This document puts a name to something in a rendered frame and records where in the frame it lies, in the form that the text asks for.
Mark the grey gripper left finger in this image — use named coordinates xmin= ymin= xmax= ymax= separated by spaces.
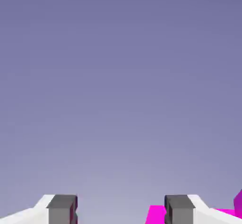
xmin=0 ymin=194 xmax=78 ymax=224

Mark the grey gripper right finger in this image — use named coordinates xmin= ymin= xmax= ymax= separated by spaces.
xmin=164 ymin=194 xmax=242 ymax=224

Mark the large magenta box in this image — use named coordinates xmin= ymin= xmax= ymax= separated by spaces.
xmin=145 ymin=205 xmax=242 ymax=224

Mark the small purple cube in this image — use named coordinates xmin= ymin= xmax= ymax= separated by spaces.
xmin=233 ymin=189 xmax=242 ymax=219

